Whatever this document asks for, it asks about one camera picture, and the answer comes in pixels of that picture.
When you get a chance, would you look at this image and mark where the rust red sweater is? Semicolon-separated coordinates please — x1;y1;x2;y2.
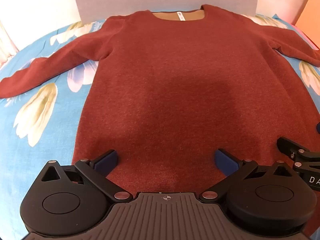
0;4;320;195

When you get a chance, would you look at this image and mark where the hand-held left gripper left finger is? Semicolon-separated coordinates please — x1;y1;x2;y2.
37;149;134;203

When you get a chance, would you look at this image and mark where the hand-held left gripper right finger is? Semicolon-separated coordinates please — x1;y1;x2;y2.
201;148;295;202

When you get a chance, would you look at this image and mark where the pink floral curtain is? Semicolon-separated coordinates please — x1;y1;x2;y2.
0;21;19;67

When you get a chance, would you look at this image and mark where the blue floral bed sheet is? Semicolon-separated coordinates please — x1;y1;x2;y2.
0;13;320;238

